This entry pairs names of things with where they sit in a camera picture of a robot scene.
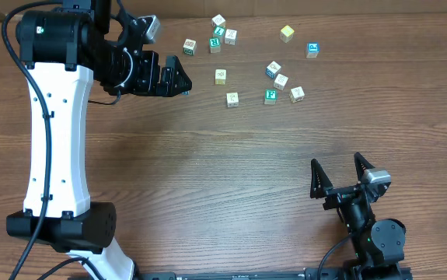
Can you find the green F wooden block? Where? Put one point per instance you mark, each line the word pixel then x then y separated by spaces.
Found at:
pixel 270 97

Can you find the wooden block acorn drawing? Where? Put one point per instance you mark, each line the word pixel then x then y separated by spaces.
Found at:
pixel 296 94

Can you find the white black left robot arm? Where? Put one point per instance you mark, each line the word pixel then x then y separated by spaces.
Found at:
pixel 64 47

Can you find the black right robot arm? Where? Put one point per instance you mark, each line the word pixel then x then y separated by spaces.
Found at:
pixel 378 244

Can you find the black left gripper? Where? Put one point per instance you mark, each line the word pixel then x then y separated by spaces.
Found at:
pixel 162 78

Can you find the wooden block hook drawing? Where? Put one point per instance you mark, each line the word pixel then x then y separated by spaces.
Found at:
pixel 232 99

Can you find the yellow top wooden block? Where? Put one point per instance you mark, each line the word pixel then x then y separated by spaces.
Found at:
pixel 286 34

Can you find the wooden block green B side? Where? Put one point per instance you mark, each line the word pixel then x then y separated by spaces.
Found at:
pixel 189 47

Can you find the plain wooden block top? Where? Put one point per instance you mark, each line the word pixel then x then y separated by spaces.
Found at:
pixel 218 20

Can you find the wooden block yellow side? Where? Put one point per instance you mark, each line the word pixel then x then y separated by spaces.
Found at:
pixel 220 76

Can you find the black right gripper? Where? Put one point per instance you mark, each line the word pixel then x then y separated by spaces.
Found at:
pixel 344 195

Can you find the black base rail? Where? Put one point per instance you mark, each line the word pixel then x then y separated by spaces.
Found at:
pixel 277 275

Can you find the green L wooden block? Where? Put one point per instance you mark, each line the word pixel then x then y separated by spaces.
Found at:
pixel 219 32

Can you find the wooden block blue side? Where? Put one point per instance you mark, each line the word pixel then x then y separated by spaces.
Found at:
pixel 230 37

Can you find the blue P wooden block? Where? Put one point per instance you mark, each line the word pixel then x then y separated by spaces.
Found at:
pixel 312 50

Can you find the wooden block blue edge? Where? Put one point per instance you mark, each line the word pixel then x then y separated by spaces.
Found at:
pixel 273 69

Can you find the wooden block red side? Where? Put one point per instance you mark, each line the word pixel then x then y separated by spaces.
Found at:
pixel 280 81

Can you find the green R wooden block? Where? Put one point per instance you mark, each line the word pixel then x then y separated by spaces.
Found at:
pixel 214 45

